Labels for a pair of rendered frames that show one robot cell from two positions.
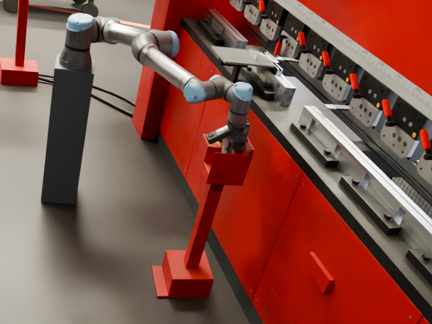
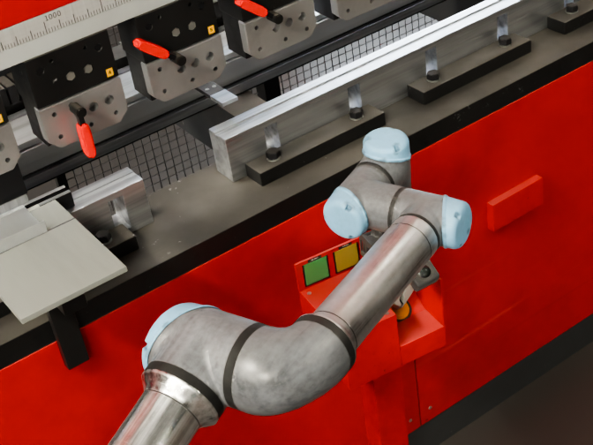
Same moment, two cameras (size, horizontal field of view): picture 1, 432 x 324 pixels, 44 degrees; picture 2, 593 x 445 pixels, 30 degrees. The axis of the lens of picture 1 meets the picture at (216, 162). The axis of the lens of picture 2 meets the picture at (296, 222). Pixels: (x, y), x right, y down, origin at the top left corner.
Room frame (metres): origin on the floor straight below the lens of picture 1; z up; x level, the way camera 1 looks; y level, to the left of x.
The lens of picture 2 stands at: (2.06, 1.48, 2.00)
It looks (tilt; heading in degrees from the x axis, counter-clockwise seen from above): 35 degrees down; 270
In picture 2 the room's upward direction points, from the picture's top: 9 degrees counter-clockwise
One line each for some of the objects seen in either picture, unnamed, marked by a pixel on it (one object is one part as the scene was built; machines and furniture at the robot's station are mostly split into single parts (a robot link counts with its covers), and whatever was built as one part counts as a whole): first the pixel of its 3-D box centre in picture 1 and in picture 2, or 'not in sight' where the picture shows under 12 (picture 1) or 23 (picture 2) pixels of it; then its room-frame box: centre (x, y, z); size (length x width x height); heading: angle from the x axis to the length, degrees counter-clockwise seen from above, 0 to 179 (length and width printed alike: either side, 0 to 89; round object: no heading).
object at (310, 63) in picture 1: (320, 54); (171, 40); (2.22, -0.29, 1.19); 0.15 x 0.09 x 0.17; 30
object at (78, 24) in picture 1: (80, 29); not in sight; (2.35, 0.77, 0.94); 0.13 x 0.12 x 0.14; 143
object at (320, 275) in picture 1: (318, 272); (515, 202); (1.58, -0.48, 0.58); 0.15 x 0.02 x 0.07; 30
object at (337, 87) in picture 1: (346, 76); (266, 0); (2.05, -0.39, 1.19); 0.15 x 0.09 x 0.17; 30
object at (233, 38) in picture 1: (224, 31); not in sight; (3.03, 0.17, 0.92); 0.50 x 0.06 x 0.10; 30
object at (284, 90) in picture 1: (269, 78); (44, 239); (2.50, -0.13, 0.92); 0.39 x 0.06 x 0.10; 30
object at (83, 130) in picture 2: (280, 45); (82, 130); (2.38, -0.13, 1.13); 0.04 x 0.02 x 0.10; 120
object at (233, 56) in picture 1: (242, 56); (40, 257); (2.48, 0.02, 1.00); 0.26 x 0.18 x 0.01; 120
